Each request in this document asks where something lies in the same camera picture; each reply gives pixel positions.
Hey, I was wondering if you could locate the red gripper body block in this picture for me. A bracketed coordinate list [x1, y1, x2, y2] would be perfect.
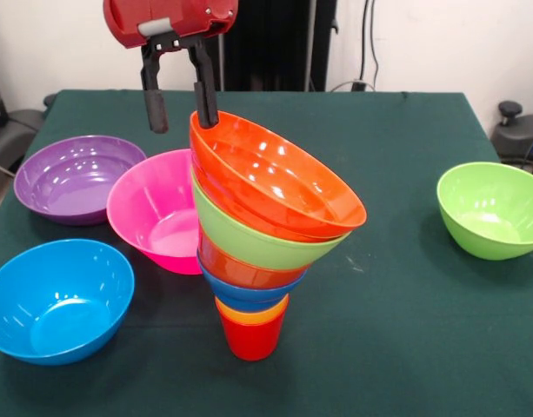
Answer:
[103, 0, 240, 50]

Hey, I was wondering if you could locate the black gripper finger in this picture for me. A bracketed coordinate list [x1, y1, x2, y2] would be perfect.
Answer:
[188, 42, 219, 130]
[139, 43, 170, 135]

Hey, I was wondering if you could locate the large orange-red plastic bowl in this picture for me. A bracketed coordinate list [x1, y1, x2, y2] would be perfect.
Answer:
[189, 109, 368, 243]

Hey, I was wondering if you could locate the green plastic bowl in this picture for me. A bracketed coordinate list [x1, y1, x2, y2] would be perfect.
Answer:
[190, 169, 353, 271]
[436, 162, 533, 261]

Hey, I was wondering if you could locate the small ribbed orange-red bowl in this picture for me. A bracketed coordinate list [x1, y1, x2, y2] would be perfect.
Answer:
[197, 229, 309, 291]

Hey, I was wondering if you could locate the small dark blue bowl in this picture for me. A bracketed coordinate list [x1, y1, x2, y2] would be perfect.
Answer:
[196, 249, 309, 312]

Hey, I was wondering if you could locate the orange plastic cup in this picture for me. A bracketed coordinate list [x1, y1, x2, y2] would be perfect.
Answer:
[214, 294, 290, 321]
[217, 306, 289, 327]

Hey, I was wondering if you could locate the red plastic cup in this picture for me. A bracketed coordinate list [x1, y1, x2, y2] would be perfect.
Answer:
[220, 310, 287, 362]

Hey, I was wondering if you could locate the pink plastic bowl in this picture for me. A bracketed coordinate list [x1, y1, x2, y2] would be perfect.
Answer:
[106, 148, 204, 275]

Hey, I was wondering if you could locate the purple plastic bowl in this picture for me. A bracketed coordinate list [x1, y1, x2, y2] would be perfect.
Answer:
[13, 135, 148, 227]

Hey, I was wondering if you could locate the dark grey chair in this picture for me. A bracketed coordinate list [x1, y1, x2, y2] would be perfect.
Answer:
[491, 100, 533, 177]
[0, 108, 45, 175]

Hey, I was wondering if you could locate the light blue plastic bowl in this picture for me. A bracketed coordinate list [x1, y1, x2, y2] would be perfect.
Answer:
[0, 238, 136, 367]

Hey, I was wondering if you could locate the dark green tablecloth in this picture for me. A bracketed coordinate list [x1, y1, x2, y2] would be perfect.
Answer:
[0, 89, 533, 417]

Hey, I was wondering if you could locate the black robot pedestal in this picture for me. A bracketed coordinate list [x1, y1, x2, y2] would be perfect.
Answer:
[200, 0, 339, 92]

